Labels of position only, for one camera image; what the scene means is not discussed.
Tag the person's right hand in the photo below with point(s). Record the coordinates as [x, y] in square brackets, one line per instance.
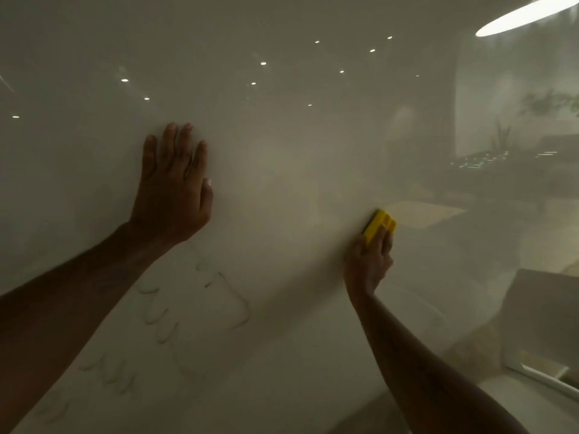
[366, 268]

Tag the person's left hand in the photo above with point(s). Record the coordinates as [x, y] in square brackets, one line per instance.
[169, 203]

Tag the person's right thumb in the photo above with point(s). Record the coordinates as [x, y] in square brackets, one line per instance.
[357, 250]

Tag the person's left thumb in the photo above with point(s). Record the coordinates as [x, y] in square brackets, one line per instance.
[207, 201]

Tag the person's left little finger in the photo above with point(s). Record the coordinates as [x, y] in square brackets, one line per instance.
[149, 154]

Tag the person's left middle finger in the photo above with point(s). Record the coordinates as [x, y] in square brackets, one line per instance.
[184, 148]

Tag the yellow whiteboard eraser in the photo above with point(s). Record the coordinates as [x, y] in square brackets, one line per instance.
[378, 222]

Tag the person's right forearm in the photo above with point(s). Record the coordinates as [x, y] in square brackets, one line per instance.
[420, 375]

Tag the person's left forearm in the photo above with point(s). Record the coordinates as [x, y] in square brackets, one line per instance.
[68, 320]

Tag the glossy white whiteboard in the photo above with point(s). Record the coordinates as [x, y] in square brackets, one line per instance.
[289, 131]

